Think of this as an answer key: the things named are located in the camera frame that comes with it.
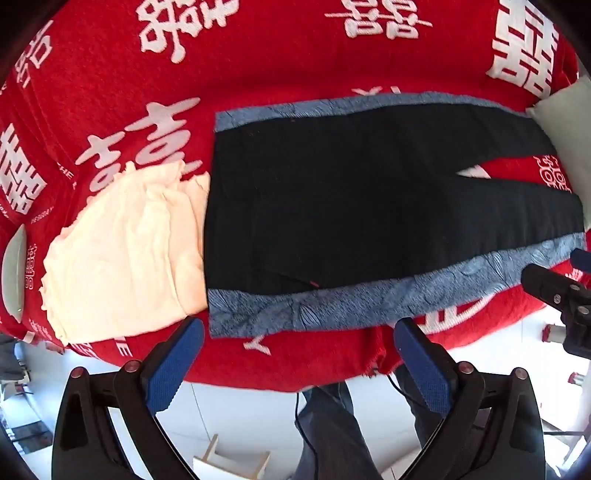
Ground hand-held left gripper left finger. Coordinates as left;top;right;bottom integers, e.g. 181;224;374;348
51;318;205;480

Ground white wooden stool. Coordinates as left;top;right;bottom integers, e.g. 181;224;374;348
193;434;271;480

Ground person's left leg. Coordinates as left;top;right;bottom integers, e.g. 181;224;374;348
294;382;385;480

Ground black pants with blue trim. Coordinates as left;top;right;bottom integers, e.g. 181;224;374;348
203;96;586;340

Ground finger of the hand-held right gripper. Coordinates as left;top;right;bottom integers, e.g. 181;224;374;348
570;249;591;278
522;264;578;319

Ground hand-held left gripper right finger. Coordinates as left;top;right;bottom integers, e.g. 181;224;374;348
394;318;548;480

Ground person's right leg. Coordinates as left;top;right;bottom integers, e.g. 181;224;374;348
394;364;445;455

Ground person's leg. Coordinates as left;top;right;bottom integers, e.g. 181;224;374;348
294;382;385;480
394;364;445;455

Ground red printed blanket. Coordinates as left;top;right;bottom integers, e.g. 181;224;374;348
0;0;580;393

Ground white curved object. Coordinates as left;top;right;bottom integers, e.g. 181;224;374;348
1;224;27;324

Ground cream folded cloth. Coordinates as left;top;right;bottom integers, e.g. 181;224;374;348
39;162;213;344

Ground white pillow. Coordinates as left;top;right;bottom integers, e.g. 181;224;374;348
526;76;591;232

